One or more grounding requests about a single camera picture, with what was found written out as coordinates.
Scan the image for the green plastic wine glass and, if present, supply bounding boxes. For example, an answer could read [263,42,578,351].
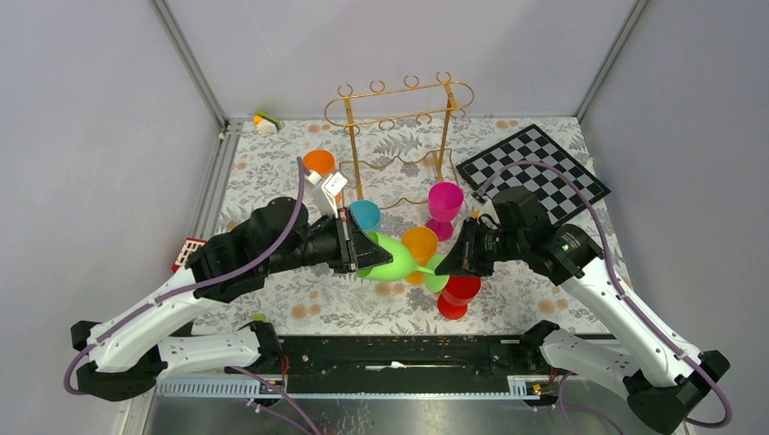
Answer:
[355,231,450,293]

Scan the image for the red white small block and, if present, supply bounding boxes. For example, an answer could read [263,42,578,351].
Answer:
[171,237,207,273]

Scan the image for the orange plastic wine glass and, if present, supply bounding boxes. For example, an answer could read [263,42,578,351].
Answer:
[302,150,346,207]

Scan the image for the floral patterned table mat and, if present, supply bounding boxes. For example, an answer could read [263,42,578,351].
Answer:
[194,118,607,335]

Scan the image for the magenta plastic wine glass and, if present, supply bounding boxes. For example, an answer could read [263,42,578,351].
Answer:
[425,181,464,242]

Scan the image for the yellow plastic wine glass front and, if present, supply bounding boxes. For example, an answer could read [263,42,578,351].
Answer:
[401,227,439,285]

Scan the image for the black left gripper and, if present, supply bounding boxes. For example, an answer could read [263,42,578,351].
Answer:
[266,208,394,276]

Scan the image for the black white checkerboard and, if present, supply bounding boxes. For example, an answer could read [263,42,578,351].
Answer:
[457,124,610,225]

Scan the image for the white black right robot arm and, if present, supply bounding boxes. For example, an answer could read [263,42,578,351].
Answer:
[435,188,730,434]

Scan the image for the orange white green toy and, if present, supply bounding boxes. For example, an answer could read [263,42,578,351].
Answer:
[253,111,284,135]

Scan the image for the blue plastic wine glass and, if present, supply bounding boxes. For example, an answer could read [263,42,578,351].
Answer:
[348,199,382,231]

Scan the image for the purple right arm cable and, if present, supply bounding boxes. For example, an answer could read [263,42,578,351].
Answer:
[472,159,735,430]

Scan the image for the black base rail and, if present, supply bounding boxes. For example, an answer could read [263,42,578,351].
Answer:
[248,334,565,396]

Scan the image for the gold wire wine glass rack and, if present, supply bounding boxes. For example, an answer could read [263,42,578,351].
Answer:
[323,71,476,201]

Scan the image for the red plastic wine glass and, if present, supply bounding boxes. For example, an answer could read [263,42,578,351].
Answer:
[437,276,482,320]

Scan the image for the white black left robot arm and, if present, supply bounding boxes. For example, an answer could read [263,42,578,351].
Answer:
[64,197,394,401]

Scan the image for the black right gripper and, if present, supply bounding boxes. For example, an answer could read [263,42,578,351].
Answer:
[434,216,527,277]

